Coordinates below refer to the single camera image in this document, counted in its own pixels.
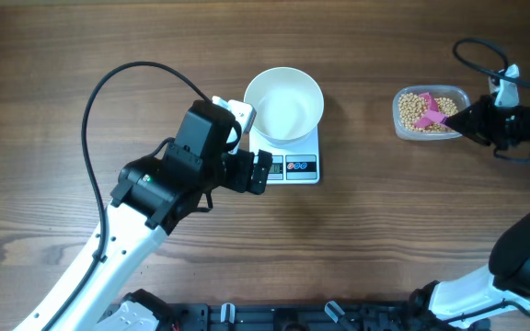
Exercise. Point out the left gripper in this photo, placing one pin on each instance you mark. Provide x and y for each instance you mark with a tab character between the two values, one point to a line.
241	182

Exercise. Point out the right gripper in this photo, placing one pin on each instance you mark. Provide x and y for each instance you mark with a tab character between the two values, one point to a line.
477	128

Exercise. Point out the pink plastic measuring scoop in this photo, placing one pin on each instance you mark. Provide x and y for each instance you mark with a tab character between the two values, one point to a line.
432	115

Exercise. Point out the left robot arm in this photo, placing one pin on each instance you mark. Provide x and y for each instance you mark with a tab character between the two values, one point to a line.
152	195

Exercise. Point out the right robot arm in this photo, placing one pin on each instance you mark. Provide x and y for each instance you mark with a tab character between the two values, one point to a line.
503	285

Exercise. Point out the white bowl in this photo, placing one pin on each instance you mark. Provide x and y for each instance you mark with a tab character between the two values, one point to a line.
289	104

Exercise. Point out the white digital kitchen scale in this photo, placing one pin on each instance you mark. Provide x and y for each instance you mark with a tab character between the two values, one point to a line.
293	163

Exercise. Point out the clear plastic container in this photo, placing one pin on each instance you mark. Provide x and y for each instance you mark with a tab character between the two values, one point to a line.
456	94

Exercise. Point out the soybeans pile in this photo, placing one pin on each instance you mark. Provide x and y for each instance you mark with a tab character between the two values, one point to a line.
411	107

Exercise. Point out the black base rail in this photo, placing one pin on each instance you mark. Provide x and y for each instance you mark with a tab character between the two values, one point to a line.
367	316

